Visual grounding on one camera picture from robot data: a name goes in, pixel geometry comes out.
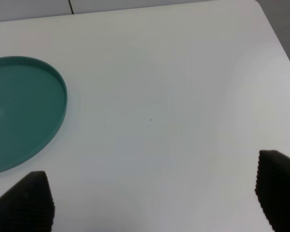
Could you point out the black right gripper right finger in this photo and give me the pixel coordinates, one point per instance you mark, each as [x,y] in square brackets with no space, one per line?
[273,188]

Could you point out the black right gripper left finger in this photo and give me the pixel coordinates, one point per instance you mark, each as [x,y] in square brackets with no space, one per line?
[28,206]

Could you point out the teal round plate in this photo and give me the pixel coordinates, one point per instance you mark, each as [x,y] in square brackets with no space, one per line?
[33,104]

